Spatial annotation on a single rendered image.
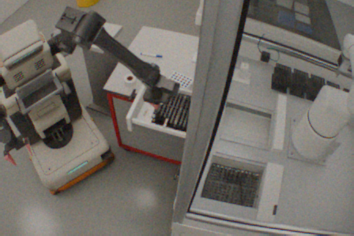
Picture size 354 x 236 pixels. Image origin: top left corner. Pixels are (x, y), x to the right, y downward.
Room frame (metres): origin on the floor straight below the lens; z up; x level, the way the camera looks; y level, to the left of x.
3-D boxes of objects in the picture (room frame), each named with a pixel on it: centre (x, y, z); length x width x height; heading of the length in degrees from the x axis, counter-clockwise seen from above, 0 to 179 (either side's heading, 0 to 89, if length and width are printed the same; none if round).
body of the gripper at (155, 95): (0.79, 0.09, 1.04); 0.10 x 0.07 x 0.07; 77
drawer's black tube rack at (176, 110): (0.81, -0.02, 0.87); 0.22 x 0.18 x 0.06; 77
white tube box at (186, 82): (1.09, -0.01, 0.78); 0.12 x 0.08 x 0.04; 63
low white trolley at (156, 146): (1.25, 0.07, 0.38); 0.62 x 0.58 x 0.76; 167
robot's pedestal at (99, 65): (1.52, 0.61, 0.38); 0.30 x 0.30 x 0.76; 73
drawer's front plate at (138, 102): (0.86, 0.18, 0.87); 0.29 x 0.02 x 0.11; 167
